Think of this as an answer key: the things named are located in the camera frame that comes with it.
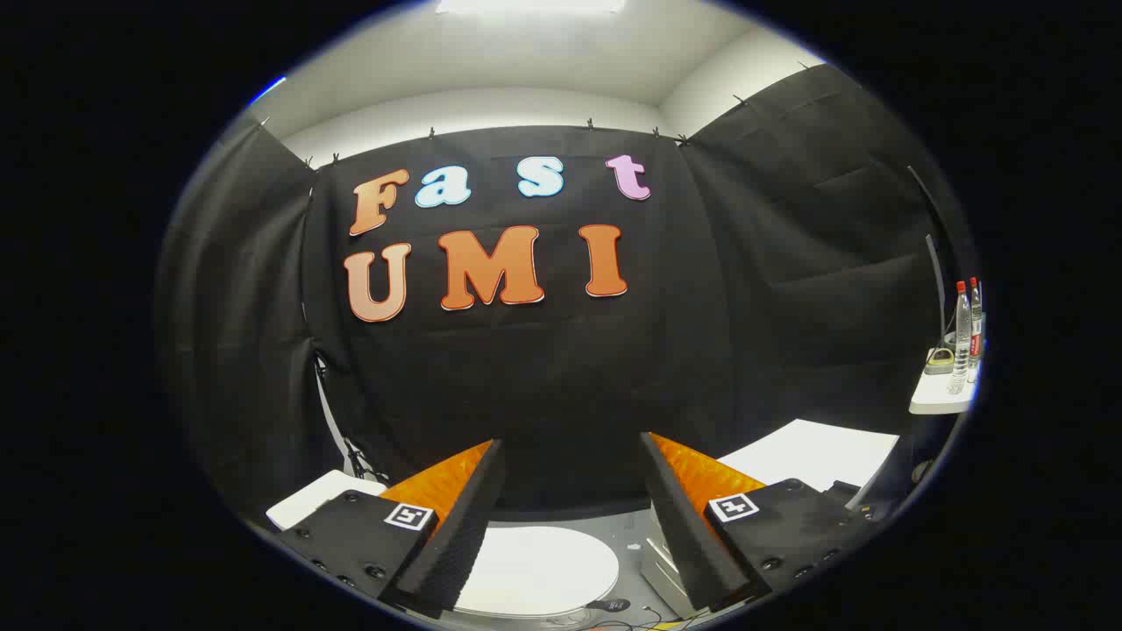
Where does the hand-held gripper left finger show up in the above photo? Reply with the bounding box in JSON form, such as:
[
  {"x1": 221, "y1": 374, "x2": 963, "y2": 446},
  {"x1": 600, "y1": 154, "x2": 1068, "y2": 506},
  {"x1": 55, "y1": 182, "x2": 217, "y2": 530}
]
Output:
[{"x1": 274, "y1": 438, "x2": 508, "y2": 619}]

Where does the clear red-capped water bottle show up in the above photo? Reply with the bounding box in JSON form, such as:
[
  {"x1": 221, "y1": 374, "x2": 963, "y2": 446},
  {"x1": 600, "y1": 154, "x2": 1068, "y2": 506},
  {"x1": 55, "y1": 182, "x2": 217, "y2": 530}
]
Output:
[
  {"x1": 968, "y1": 277, "x2": 985, "y2": 371},
  {"x1": 948, "y1": 280, "x2": 973, "y2": 395}
]

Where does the white toilet tank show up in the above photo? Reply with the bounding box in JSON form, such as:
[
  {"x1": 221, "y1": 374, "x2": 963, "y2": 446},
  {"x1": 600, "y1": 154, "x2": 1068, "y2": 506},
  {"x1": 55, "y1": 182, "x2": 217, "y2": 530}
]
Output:
[{"x1": 266, "y1": 470, "x2": 387, "y2": 532}]

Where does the thin grey pole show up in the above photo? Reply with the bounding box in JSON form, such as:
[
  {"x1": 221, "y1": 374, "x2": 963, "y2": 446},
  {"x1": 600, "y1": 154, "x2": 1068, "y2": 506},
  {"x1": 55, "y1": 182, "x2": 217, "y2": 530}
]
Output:
[{"x1": 927, "y1": 233, "x2": 950, "y2": 344}]

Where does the white drawer cabinet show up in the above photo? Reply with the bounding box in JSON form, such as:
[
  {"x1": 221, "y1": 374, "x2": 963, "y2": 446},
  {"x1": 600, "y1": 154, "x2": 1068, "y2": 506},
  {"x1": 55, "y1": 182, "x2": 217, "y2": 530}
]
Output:
[{"x1": 642, "y1": 419, "x2": 901, "y2": 621}]

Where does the black backdrop cloth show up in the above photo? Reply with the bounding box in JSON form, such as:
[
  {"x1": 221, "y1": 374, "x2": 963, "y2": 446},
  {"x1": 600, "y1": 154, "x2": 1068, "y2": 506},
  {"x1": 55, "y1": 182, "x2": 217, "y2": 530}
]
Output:
[{"x1": 156, "y1": 63, "x2": 974, "y2": 520}]

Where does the ceiling light panel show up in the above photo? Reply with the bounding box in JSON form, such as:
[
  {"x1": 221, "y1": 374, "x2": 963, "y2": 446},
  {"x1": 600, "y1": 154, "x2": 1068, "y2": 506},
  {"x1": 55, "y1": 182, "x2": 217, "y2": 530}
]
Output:
[{"x1": 437, "y1": 0, "x2": 628, "y2": 15}]

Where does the white toilet lid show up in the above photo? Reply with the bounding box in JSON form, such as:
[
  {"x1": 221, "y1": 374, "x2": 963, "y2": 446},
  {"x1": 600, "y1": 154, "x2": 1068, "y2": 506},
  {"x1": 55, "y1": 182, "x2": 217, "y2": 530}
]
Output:
[{"x1": 456, "y1": 524, "x2": 621, "y2": 619}]

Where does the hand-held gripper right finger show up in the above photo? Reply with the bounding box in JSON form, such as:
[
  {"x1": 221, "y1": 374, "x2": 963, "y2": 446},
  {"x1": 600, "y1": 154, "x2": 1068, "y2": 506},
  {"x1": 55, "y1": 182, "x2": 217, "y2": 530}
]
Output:
[{"x1": 638, "y1": 431, "x2": 877, "y2": 614}]

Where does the white side shelf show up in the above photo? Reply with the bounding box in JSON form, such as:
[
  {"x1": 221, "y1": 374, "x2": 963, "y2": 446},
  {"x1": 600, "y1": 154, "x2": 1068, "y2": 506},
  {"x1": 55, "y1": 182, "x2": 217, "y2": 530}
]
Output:
[{"x1": 909, "y1": 349, "x2": 979, "y2": 415}]

